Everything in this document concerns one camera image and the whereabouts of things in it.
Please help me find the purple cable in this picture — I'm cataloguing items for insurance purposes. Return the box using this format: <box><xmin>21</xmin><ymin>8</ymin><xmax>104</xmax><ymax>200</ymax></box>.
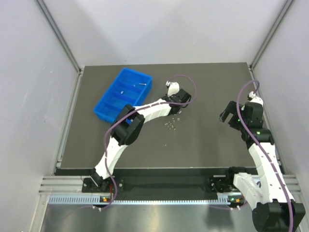
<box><xmin>236</xmin><ymin>79</ymin><xmax>296</xmax><ymax>232</ymax></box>
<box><xmin>47</xmin><ymin>74</ymin><xmax>197</xmax><ymax>227</ymax></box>

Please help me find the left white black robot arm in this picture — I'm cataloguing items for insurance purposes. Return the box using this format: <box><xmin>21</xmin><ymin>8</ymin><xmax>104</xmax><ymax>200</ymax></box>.
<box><xmin>91</xmin><ymin>88</ymin><xmax>192</xmax><ymax>189</ymax></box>

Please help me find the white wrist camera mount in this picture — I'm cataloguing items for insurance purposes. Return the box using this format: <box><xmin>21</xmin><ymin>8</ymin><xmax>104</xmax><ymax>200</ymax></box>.
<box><xmin>248</xmin><ymin>91</ymin><xmax>264</xmax><ymax>106</ymax></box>
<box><xmin>166</xmin><ymin>81</ymin><xmax>180</xmax><ymax>97</ymax></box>

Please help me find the left aluminium corner post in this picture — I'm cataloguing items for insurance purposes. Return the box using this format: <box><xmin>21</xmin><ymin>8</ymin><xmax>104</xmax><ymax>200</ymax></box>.
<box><xmin>33</xmin><ymin>0</ymin><xmax>84</xmax><ymax>74</ymax></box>

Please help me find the blue plastic compartment bin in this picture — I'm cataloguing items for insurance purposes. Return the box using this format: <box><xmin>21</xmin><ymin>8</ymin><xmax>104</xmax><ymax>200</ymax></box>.
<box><xmin>93</xmin><ymin>68</ymin><xmax>152</xmax><ymax>123</ymax></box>

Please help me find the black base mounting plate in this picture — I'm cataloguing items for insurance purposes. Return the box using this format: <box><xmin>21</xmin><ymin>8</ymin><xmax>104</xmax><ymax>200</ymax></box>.
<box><xmin>82</xmin><ymin>168</ymin><xmax>231</xmax><ymax>201</ymax></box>

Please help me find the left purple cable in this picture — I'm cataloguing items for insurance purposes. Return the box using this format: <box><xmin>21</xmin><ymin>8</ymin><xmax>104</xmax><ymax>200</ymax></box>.
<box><xmin>47</xmin><ymin>74</ymin><xmax>197</xmax><ymax>227</ymax></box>

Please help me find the right aluminium corner post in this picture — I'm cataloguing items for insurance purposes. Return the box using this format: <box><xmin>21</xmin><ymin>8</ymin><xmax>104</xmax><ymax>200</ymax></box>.
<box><xmin>249</xmin><ymin>0</ymin><xmax>295</xmax><ymax>72</ymax></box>

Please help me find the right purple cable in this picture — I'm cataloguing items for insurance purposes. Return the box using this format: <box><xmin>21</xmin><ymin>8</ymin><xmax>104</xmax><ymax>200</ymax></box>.
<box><xmin>236</xmin><ymin>79</ymin><xmax>296</xmax><ymax>232</ymax></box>

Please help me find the grey slotted cable duct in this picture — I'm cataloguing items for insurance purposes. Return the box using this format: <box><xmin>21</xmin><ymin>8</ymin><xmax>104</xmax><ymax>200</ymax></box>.
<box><xmin>48</xmin><ymin>192</ymin><xmax>243</xmax><ymax>205</ymax></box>

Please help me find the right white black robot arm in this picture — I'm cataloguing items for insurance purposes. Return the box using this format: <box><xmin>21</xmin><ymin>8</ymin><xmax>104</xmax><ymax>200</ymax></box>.
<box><xmin>220</xmin><ymin>98</ymin><xmax>306</xmax><ymax>232</ymax></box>

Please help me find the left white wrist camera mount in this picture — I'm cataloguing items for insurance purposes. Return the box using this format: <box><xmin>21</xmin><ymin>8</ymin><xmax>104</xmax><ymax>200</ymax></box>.
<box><xmin>166</xmin><ymin>81</ymin><xmax>180</xmax><ymax>97</ymax></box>

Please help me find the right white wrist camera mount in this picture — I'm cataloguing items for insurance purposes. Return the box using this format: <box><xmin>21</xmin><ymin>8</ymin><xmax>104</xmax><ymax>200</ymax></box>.
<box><xmin>248</xmin><ymin>91</ymin><xmax>264</xmax><ymax>106</ymax></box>

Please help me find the aluminium corner post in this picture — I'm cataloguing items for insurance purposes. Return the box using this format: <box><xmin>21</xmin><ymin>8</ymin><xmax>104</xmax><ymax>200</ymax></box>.
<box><xmin>249</xmin><ymin>0</ymin><xmax>295</xmax><ymax>72</ymax></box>
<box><xmin>33</xmin><ymin>0</ymin><xmax>84</xmax><ymax>74</ymax></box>

